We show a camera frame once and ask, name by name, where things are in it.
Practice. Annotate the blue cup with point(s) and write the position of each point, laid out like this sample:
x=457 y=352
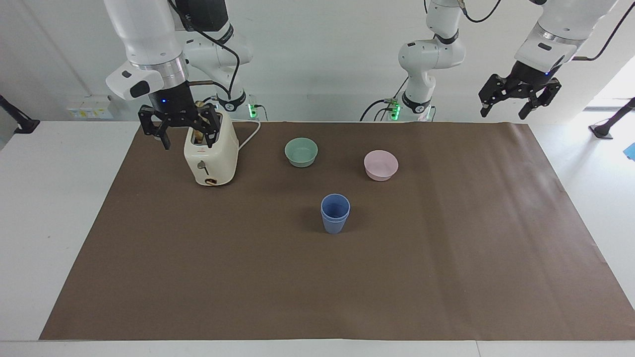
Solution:
x=335 y=206
x=335 y=227

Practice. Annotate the black stand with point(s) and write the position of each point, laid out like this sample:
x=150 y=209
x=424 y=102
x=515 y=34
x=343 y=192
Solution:
x=22 y=124
x=607 y=126

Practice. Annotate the cream white toaster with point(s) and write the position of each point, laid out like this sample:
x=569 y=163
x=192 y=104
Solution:
x=213 y=163

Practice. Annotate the blue object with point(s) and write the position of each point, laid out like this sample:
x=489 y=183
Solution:
x=630 y=151

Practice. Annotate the pink bowl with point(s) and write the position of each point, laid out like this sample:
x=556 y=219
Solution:
x=381 y=166

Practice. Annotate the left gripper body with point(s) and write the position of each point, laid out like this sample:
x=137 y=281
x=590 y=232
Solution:
x=533 y=74

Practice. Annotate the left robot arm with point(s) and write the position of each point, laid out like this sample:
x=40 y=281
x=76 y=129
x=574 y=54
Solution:
x=421 y=59

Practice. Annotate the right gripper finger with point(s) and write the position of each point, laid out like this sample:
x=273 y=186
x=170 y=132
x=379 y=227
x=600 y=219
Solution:
x=151 y=121
x=213 y=121

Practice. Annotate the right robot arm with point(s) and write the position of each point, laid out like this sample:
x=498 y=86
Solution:
x=144 y=34

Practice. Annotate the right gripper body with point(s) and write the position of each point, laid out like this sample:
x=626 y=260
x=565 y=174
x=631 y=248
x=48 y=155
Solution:
x=173 y=101

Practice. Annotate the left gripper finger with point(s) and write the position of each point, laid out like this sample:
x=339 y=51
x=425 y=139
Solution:
x=545 y=94
x=496 y=89

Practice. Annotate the green bowl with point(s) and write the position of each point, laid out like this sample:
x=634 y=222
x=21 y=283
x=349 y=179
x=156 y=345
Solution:
x=301 y=153

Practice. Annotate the white wall socket box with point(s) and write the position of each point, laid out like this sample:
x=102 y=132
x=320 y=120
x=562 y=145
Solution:
x=89 y=109

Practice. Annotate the toast slice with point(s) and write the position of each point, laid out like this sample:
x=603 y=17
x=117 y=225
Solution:
x=199 y=136

